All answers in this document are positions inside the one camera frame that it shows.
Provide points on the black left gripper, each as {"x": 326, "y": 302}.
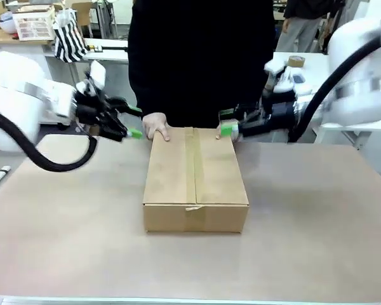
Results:
{"x": 89, "y": 109}

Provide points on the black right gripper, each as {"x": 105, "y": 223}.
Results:
{"x": 270, "y": 116}

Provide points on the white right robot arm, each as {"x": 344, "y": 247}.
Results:
{"x": 362, "y": 63}

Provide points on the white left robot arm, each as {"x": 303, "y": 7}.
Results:
{"x": 16, "y": 92}

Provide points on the person right forearm black sleeve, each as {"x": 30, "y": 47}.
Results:
{"x": 149, "y": 103}

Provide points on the person left hand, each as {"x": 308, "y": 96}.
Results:
{"x": 218, "y": 137}

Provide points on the person right hand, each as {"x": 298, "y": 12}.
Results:
{"x": 155, "y": 125}

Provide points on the brown packing tape strip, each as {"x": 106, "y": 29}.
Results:
{"x": 193, "y": 165}

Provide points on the white background table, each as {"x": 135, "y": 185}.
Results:
{"x": 111, "y": 55}

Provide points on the black tool with yellow part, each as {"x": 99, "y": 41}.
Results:
{"x": 109, "y": 48}

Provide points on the person torso black sweater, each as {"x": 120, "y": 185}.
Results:
{"x": 200, "y": 57}

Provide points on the black white striped bag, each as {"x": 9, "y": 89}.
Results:
{"x": 68, "y": 38}

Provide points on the brown packing tape roll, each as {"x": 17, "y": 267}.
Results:
{"x": 296, "y": 61}

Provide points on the wooden background table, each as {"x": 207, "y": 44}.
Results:
{"x": 16, "y": 40}

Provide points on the white plastic crate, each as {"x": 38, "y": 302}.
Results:
{"x": 33, "y": 23}

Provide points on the white bowl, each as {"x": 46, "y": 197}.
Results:
{"x": 7, "y": 26}

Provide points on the white side table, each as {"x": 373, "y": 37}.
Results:
{"x": 346, "y": 130}

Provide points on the background person grey trousers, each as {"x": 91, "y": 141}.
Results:
{"x": 300, "y": 25}

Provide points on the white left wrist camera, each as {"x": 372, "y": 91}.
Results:
{"x": 97, "y": 74}

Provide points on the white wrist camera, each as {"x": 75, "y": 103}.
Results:
{"x": 97, "y": 74}
{"x": 285, "y": 81}

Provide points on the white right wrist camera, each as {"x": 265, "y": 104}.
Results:
{"x": 285, "y": 81}

